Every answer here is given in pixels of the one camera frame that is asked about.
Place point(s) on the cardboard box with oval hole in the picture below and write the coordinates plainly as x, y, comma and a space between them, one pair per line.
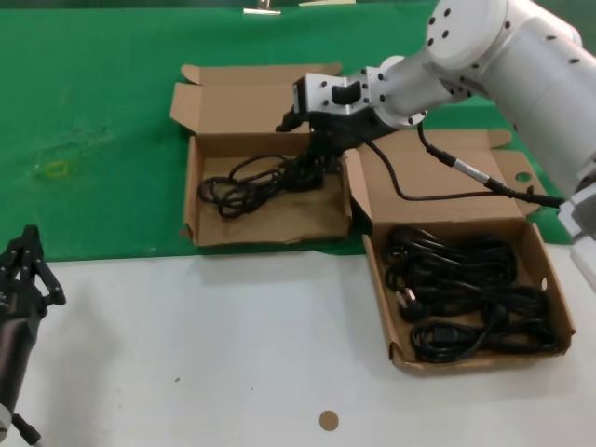
279, 223

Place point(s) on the brown round sticker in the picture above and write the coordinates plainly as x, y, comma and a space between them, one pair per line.
328, 421

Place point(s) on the metal cloth clip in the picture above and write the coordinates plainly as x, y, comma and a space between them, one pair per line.
261, 9

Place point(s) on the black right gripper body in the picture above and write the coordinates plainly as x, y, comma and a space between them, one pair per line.
344, 128

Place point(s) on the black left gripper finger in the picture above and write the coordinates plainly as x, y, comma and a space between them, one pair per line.
38, 247
16, 258

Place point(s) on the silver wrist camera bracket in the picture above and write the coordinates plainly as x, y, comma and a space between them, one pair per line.
321, 90

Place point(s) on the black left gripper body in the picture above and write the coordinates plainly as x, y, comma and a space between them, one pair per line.
21, 302

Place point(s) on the cardboard box with round hole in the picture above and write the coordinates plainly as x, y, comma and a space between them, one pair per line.
447, 205

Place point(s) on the green table cloth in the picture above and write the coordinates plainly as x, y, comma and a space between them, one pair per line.
93, 93

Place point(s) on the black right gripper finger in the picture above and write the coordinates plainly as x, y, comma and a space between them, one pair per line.
291, 121
323, 156

